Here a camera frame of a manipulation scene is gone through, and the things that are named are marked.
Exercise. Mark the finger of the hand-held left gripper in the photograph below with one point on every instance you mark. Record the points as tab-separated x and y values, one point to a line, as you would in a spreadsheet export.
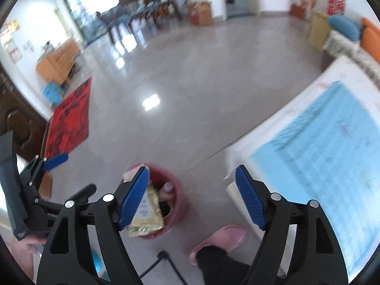
84	192
56	158

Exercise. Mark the person's leg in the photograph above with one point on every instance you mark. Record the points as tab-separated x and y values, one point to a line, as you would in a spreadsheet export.
219	270

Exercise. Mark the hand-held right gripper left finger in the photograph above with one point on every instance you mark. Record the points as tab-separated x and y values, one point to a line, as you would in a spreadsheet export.
133	196

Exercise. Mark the brown cardboard box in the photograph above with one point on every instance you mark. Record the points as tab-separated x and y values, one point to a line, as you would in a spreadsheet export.
200	13

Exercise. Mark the light wooden cabinet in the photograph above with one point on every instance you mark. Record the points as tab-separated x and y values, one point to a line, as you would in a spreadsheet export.
58	62

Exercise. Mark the round blue cushion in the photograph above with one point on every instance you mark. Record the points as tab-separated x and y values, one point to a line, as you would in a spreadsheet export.
344	26

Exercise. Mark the gold snack bag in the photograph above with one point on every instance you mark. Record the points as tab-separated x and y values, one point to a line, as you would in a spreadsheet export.
148	210

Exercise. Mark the orange box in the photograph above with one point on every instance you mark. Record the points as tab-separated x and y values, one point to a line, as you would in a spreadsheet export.
297	11

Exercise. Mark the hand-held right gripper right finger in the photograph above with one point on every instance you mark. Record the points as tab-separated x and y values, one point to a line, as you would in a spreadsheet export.
249	196

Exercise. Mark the beige covered sofa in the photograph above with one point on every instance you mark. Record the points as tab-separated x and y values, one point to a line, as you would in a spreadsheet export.
356	55

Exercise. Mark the dark wooden door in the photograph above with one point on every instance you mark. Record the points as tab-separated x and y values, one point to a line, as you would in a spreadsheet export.
17	109

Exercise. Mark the red patterned rug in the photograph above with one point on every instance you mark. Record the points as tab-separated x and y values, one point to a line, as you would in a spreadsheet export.
71	118

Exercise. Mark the blue box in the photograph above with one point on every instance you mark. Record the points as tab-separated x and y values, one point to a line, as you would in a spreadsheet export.
53	92

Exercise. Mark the person's left hand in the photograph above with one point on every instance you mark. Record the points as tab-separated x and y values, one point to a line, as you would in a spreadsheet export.
28	245

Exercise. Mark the large orange cushion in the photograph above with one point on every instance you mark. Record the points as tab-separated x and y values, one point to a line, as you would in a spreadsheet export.
371	37

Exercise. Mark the pink slipper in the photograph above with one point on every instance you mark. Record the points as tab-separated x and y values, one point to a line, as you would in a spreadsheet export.
225	237

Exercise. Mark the blue grid cutting mat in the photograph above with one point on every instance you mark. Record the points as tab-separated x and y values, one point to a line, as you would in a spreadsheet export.
320	154

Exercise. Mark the red and yellow wall stickers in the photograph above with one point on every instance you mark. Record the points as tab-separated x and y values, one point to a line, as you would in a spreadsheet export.
12	41

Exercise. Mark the fruit print tablecloth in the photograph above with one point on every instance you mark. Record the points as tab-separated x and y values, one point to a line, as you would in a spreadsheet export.
344	68

